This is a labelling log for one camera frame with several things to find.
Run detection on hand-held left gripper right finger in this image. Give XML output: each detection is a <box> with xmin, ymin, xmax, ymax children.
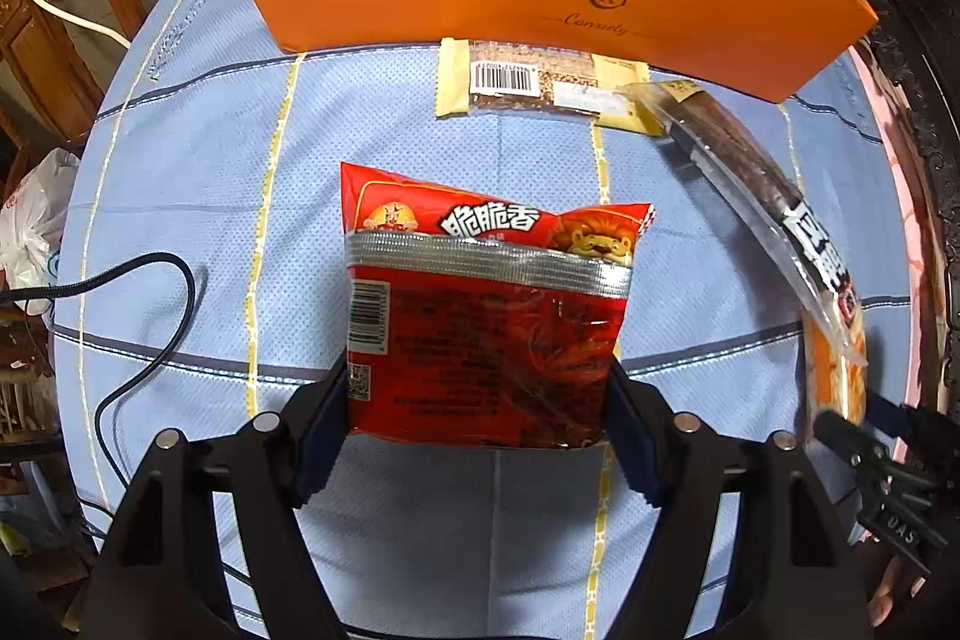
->
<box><xmin>607</xmin><ymin>359</ymin><xmax>871</xmax><ymax>640</ymax></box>

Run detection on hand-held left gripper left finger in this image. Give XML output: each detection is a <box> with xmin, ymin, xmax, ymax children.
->
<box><xmin>90</xmin><ymin>355</ymin><xmax>350</xmax><ymax>640</ymax></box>

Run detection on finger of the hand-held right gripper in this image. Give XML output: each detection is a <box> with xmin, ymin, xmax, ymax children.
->
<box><xmin>870</xmin><ymin>396</ymin><xmax>912</xmax><ymax>427</ymax></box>
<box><xmin>814</xmin><ymin>410</ymin><xmax>886</xmax><ymax>465</ymax></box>

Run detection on red noodle snack packet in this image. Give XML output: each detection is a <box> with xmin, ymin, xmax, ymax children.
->
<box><xmin>340</xmin><ymin>161</ymin><xmax>655</xmax><ymax>453</ymax></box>

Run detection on dark chocolate cake packet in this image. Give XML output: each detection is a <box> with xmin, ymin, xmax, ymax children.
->
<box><xmin>637</xmin><ymin>81</ymin><xmax>875</xmax><ymax>432</ymax></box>

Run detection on person's right hand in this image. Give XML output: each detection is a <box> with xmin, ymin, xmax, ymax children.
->
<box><xmin>866</xmin><ymin>557</ymin><xmax>927</xmax><ymax>626</ymax></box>

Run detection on blue checked tablecloth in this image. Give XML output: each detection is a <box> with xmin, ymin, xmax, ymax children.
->
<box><xmin>52</xmin><ymin>0</ymin><xmax>912</xmax><ymax>640</ymax></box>

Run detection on white plastic bag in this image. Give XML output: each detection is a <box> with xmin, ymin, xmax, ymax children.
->
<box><xmin>0</xmin><ymin>149</ymin><xmax>80</xmax><ymax>313</ymax></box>

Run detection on dark carved wooden furniture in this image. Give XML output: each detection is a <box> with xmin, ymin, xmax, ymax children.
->
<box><xmin>847</xmin><ymin>0</ymin><xmax>960</xmax><ymax>431</ymax></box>

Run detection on pale yellow snack bar packet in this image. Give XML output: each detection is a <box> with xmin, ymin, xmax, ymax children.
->
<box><xmin>435</xmin><ymin>38</ymin><xmax>655</xmax><ymax>135</ymax></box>

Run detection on brown wooden chair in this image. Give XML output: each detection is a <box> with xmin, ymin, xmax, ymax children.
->
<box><xmin>0</xmin><ymin>0</ymin><xmax>147</xmax><ymax>163</ymax></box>

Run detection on black cable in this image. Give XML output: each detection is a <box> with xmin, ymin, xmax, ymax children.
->
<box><xmin>0</xmin><ymin>254</ymin><xmax>200</xmax><ymax>540</ymax></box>

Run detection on white cable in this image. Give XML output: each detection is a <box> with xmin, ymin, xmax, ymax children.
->
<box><xmin>4</xmin><ymin>0</ymin><xmax>133</xmax><ymax>50</ymax></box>

